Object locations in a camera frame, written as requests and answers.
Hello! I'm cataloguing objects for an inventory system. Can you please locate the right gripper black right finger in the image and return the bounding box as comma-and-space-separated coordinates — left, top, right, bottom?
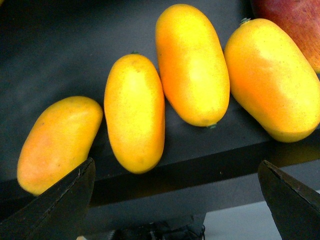
257, 160, 320, 240

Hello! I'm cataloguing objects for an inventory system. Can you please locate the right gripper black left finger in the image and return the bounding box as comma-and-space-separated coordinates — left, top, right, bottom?
0, 158, 96, 240

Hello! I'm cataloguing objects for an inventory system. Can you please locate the yellow mango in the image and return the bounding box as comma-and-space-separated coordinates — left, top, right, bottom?
104, 53, 165, 174
224, 18, 320, 143
17, 96, 103, 196
155, 4, 230, 127

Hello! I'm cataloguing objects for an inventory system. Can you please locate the red mango top right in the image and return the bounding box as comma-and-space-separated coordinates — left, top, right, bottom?
250, 0, 320, 74

